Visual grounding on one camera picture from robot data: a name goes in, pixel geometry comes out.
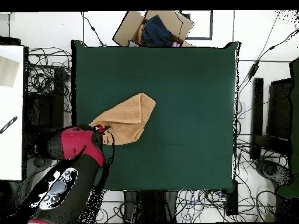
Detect tan terry towel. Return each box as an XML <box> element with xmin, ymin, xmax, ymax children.
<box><xmin>89</xmin><ymin>92</ymin><xmax>157</xmax><ymax>146</ymax></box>

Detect orange cloth item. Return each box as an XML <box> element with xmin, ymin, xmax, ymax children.
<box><xmin>136</xmin><ymin>24</ymin><xmax>145</xmax><ymax>44</ymax></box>

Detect black metal stand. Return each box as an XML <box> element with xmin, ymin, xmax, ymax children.
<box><xmin>23</xmin><ymin>66</ymin><xmax>67</xmax><ymax>141</ymax></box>

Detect white desk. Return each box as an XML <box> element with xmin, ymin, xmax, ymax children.
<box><xmin>0</xmin><ymin>44</ymin><xmax>25</xmax><ymax>181</ymax></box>

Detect dark green table cloth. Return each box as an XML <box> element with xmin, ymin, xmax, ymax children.
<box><xmin>70</xmin><ymin>40</ymin><xmax>241</xmax><ymax>192</ymax></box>

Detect brown cardboard box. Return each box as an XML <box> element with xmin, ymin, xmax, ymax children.
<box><xmin>112</xmin><ymin>10</ymin><xmax>194</xmax><ymax>47</ymax></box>

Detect beige cardboard piece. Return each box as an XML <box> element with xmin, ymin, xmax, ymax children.
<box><xmin>0</xmin><ymin>55</ymin><xmax>20</xmax><ymax>88</ymax></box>

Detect dark blue jeans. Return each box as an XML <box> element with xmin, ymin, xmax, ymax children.
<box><xmin>140</xmin><ymin>14</ymin><xmax>173</xmax><ymax>47</ymax></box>

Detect dark green fabric sheet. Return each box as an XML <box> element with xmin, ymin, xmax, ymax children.
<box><xmin>277</xmin><ymin>57</ymin><xmax>299</xmax><ymax>199</ymax></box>

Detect black ribbed strap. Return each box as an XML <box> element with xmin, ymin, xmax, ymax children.
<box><xmin>0</xmin><ymin>115</ymin><xmax>19</xmax><ymax>135</ymax></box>

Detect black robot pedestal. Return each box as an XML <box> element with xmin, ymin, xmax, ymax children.
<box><xmin>123</xmin><ymin>190</ymin><xmax>178</xmax><ymax>223</ymax></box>

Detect black cable with inline plug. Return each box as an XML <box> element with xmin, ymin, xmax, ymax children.
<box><xmin>80</xmin><ymin>11</ymin><xmax>107</xmax><ymax>47</ymax></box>

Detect black cable with adapter block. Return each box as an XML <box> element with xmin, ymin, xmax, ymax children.
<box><xmin>237</xmin><ymin>27</ymin><xmax>299</xmax><ymax>99</ymax></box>

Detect black metal frame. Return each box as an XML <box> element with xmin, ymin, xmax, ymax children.
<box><xmin>249</xmin><ymin>77</ymin><xmax>294</xmax><ymax>160</ymax></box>

